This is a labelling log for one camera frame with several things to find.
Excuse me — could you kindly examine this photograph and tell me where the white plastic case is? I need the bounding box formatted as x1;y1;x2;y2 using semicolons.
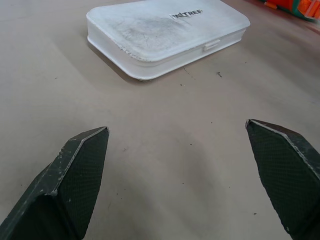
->
85;0;251;81

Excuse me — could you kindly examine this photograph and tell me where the orange green object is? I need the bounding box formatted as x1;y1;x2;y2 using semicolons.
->
257;0;320;24

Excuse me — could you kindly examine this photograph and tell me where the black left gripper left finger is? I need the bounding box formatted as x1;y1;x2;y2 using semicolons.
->
0;126;110;240

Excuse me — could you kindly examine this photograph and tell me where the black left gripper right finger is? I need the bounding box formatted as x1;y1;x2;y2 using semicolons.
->
245;118;320;240

